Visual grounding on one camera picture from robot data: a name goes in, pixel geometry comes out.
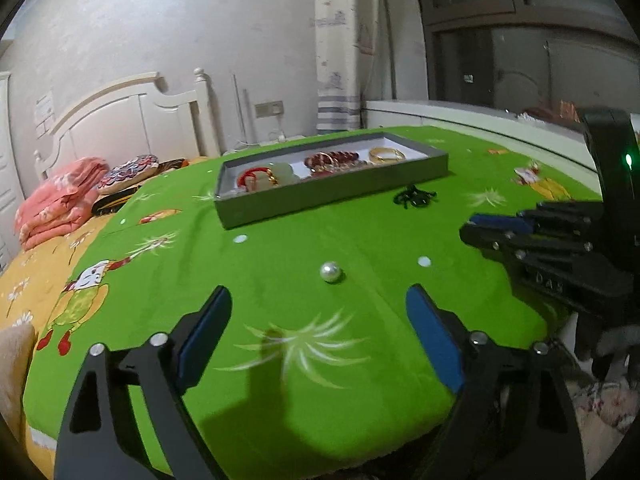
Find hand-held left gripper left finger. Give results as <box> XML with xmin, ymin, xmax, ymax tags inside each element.
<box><xmin>54</xmin><ymin>285</ymin><xmax>234</xmax><ymax>480</ymax></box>

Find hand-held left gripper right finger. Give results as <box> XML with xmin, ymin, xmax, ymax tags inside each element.
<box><xmin>406</xmin><ymin>284</ymin><xmax>587</xmax><ymax>480</ymax></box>

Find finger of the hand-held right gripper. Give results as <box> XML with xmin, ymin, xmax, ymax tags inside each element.
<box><xmin>458</xmin><ymin>223</ymin><xmax>598</xmax><ymax>273</ymax></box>
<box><xmin>471</xmin><ymin>201</ymin><xmax>607</xmax><ymax>242</ymax></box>

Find black hair tie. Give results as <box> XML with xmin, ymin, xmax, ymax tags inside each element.
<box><xmin>392</xmin><ymin>184</ymin><xmax>439</xmax><ymax>210</ymax></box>

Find gold bracelet with pearls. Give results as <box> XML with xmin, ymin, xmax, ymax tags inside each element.
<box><xmin>369</xmin><ymin>146</ymin><xmax>407</xmax><ymax>166</ymax></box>

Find red cord bracelet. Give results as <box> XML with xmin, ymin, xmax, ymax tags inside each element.
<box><xmin>237</xmin><ymin>166</ymin><xmax>281</xmax><ymax>192</ymax></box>

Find grey cardboard box tray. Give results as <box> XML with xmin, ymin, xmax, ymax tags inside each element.
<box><xmin>214</xmin><ymin>131</ymin><xmax>450</xmax><ymax>231</ymax></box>

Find green jade bangle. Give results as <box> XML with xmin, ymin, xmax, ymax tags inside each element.
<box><xmin>267</xmin><ymin>161</ymin><xmax>302</xmax><ymax>190</ymax></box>

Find dark red bead bracelet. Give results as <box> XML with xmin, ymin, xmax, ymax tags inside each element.
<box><xmin>304</xmin><ymin>149</ymin><xmax>368</xmax><ymax>177</ymax></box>

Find person's right hand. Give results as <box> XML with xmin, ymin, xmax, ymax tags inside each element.
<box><xmin>573</xmin><ymin>310</ymin><xmax>634</xmax><ymax>382</ymax></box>

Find white low cabinet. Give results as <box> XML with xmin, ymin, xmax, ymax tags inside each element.
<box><xmin>361</xmin><ymin>99</ymin><xmax>602</xmax><ymax>182</ymax></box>

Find green printed tablecloth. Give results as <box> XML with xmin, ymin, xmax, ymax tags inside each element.
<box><xmin>22</xmin><ymin>125</ymin><xmax>607</xmax><ymax>467</ymax></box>

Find floral patterned cloth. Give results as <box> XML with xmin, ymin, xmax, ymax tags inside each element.
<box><xmin>565</xmin><ymin>374</ymin><xmax>640</xmax><ymax>437</ymax></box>

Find yellow floral bedspread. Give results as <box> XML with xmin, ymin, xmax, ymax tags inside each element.
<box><xmin>0</xmin><ymin>156</ymin><xmax>221</xmax><ymax>480</ymax></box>

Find dark framed window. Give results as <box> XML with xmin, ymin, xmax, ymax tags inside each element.
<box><xmin>407</xmin><ymin>0</ymin><xmax>640</xmax><ymax>127</ymax></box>

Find patterned round pillow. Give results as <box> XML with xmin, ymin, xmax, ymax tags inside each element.
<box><xmin>96</xmin><ymin>155</ymin><xmax>160</xmax><ymax>195</ymax></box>

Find beige folded towel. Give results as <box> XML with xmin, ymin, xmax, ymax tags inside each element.
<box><xmin>0</xmin><ymin>322</ymin><xmax>39</xmax><ymax>442</ymax></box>

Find pink folded blanket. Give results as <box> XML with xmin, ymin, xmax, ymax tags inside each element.
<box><xmin>14</xmin><ymin>156</ymin><xmax>110</xmax><ymax>252</ymax></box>

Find white nightstand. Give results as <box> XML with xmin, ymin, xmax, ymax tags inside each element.
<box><xmin>222</xmin><ymin>133</ymin><xmax>309</xmax><ymax>157</ymax></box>

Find printed curtain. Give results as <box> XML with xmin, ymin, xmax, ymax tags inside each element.
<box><xmin>312</xmin><ymin>0</ymin><xmax>382</xmax><ymax>134</ymax></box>

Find white bed headboard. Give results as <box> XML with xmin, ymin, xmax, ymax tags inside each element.
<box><xmin>32</xmin><ymin>66</ymin><xmax>224</xmax><ymax>182</ymax></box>

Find white desk lamp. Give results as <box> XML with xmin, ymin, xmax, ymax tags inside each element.
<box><xmin>223</xmin><ymin>74</ymin><xmax>262</xmax><ymax>154</ymax></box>

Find white wardrobe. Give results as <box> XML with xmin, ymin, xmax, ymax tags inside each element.
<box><xmin>0</xmin><ymin>72</ymin><xmax>26</xmax><ymax>272</ymax></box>

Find white charger with cable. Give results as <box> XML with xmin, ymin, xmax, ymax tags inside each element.
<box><xmin>269</xmin><ymin>115</ymin><xmax>294</xmax><ymax>144</ymax></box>

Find paper notes on wall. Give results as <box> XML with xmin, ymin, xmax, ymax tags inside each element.
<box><xmin>33</xmin><ymin>90</ymin><xmax>56</xmax><ymax>139</ymax></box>

